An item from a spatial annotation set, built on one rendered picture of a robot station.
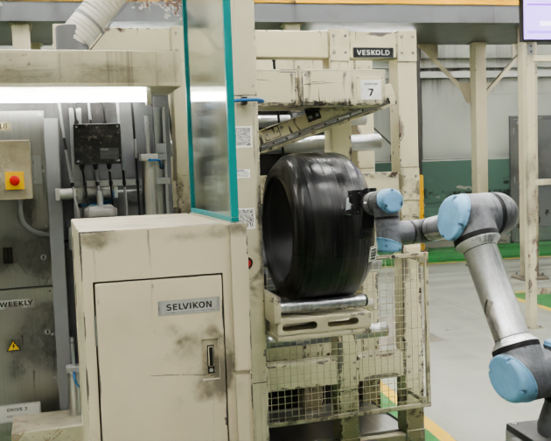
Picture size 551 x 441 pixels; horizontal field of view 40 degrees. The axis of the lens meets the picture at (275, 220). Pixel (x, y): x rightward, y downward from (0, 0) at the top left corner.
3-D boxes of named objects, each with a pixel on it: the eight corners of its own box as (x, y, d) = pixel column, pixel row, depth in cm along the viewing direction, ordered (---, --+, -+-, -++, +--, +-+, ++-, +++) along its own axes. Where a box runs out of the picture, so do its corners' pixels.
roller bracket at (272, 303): (274, 325, 266) (273, 297, 265) (245, 306, 304) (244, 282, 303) (282, 324, 267) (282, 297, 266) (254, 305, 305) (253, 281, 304)
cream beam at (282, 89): (243, 107, 296) (242, 68, 295) (229, 112, 320) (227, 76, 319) (387, 105, 313) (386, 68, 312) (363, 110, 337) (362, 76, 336)
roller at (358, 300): (275, 299, 271) (273, 304, 275) (277, 311, 269) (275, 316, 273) (366, 291, 281) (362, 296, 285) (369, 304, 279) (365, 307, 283)
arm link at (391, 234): (416, 250, 233) (414, 214, 233) (386, 253, 229) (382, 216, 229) (402, 250, 240) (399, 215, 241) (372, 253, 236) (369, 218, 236)
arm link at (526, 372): (576, 389, 179) (498, 183, 199) (526, 400, 172) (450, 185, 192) (543, 402, 189) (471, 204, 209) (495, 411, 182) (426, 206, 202)
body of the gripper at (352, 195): (367, 190, 256) (382, 187, 245) (369, 216, 256) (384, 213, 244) (346, 191, 254) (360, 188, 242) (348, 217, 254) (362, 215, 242)
